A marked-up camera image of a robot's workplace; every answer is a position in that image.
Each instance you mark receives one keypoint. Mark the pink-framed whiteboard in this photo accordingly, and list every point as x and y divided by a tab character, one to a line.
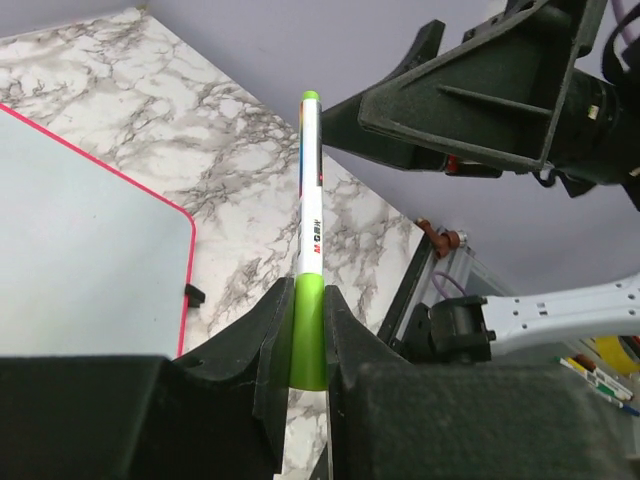
92	262

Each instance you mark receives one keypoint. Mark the yellow tape roll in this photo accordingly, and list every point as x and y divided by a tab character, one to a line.
613	354

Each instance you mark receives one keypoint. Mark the aluminium frame rail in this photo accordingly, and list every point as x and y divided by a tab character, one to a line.
462	265

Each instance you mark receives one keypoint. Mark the black whiteboard clip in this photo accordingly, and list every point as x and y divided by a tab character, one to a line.
195	297

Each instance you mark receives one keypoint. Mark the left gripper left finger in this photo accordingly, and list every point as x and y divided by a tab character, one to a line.
217	412

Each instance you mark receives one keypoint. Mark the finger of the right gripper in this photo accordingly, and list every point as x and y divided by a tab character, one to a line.
387	127

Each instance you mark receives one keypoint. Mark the spare marker pens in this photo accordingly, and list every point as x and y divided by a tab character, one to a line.
606	386

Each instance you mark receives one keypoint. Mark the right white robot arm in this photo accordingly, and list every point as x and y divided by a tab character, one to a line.
609	309

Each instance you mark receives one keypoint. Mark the white marker pen body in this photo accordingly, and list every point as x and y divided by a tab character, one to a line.
310	246

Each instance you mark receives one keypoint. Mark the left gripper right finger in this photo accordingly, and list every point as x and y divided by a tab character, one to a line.
443	411

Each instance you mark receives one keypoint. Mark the green marker cap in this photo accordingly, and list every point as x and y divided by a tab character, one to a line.
308	356

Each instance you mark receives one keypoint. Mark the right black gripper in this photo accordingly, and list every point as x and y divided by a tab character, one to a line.
503	92

